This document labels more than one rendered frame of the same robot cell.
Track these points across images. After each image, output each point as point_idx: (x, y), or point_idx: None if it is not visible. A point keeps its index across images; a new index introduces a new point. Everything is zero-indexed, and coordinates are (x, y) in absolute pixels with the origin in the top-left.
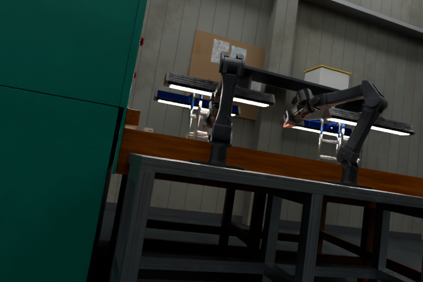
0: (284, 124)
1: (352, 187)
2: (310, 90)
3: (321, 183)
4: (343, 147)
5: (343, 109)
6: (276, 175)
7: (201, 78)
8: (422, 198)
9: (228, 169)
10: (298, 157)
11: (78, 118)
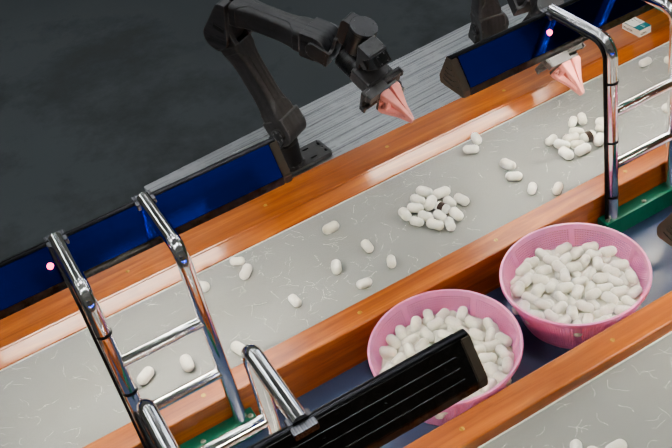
0: (411, 113)
1: (303, 106)
2: (341, 21)
3: (346, 85)
4: (293, 105)
5: (215, 163)
6: (403, 68)
7: None
8: (188, 164)
9: (452, 33)
10: (375, 139)
11: None
